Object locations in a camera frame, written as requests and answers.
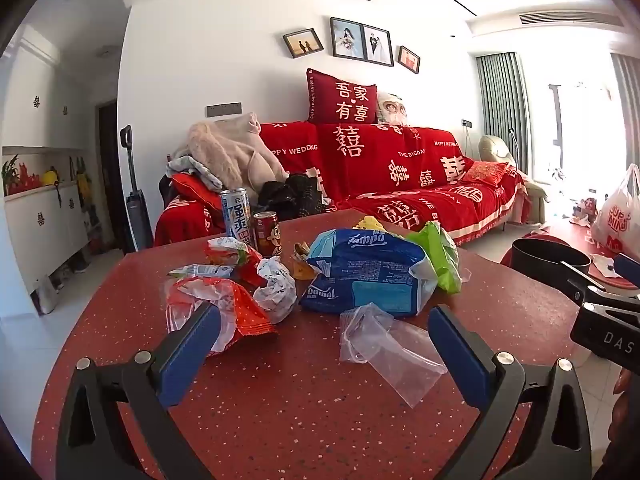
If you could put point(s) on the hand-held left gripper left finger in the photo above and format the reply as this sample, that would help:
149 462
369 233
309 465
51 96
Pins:
192 355

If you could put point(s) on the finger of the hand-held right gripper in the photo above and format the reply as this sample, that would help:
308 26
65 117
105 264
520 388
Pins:
582 282
629 267

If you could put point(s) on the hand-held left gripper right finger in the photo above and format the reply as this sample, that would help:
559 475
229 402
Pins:
457 355

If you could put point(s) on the black trash bin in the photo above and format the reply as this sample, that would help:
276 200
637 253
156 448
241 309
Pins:
545 260

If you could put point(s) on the clear plastic bag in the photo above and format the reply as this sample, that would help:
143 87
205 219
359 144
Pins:
395 355

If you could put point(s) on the red-white snack wrappers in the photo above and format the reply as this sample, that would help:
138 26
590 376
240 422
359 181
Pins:
240 310

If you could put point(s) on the small white green wrapper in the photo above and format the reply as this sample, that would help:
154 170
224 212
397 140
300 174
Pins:
200 271

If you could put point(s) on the green plastic bag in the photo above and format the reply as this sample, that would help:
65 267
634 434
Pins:
442 260

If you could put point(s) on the red green snack wrapper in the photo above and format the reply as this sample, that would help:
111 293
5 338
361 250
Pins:
232 257

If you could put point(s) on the blue tissue pack wrapper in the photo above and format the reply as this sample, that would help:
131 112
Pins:
362 270

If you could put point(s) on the small yellow wrapper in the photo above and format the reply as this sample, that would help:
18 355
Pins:
302 265

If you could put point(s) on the yellow foam fruit net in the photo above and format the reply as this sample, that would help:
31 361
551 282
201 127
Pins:
372 223

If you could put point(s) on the person's right hand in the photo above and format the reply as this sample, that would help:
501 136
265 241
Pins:
629 381

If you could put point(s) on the round red low table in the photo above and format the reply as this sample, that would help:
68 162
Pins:
575 240

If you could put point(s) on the white printed shopping bag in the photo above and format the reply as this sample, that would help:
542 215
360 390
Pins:
620 215

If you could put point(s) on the short red drink can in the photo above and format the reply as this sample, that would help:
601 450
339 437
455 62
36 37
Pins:
267 235

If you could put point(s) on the tall blue white drink can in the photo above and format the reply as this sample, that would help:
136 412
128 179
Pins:
236 217

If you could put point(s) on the red embroidered cushion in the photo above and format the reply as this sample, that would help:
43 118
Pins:
485 172

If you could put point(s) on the upright vacuum cleaner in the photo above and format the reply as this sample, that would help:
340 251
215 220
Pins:
137 210

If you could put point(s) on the white floor bag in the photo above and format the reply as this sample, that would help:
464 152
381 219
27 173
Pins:
46 297

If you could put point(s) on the grey green curtain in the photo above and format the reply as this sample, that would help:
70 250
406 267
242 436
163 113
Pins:
502 110
627 105

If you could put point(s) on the red satin pillow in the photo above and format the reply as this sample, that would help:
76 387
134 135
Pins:
197 191

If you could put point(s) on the grey cloth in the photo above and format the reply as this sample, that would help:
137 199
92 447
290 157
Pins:
192 170

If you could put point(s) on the dark checked garment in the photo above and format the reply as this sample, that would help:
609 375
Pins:
295 195

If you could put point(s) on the white cabinet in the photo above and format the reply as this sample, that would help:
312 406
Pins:
45 230

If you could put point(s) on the red printed sofa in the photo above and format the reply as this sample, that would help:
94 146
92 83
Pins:
380 170

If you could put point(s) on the beige fleece coat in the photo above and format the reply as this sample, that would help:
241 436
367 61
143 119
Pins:
225 152

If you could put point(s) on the yellow round ornament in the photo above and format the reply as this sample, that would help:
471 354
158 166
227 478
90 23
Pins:
51 177

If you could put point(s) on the face print cushion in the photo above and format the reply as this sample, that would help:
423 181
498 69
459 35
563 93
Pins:
392 109

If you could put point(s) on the ceiling air vent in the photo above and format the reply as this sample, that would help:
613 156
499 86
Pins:
570 20

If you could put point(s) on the green potted plant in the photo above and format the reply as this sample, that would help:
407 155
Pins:
11 172

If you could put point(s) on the red printed square cushion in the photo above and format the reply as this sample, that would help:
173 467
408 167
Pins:
345 97

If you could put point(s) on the grey wall switch panel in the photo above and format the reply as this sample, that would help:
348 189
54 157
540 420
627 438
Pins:
224 109

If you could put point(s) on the small red photo frame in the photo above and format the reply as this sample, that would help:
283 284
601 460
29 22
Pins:
409 60

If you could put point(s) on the wedding couple photo frame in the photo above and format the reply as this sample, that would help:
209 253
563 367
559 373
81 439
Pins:
378 45

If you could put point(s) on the sunset photo frame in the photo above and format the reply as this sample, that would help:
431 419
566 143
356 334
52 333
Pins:
303 43

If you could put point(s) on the bride photo frame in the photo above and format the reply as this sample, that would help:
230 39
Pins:
347 39

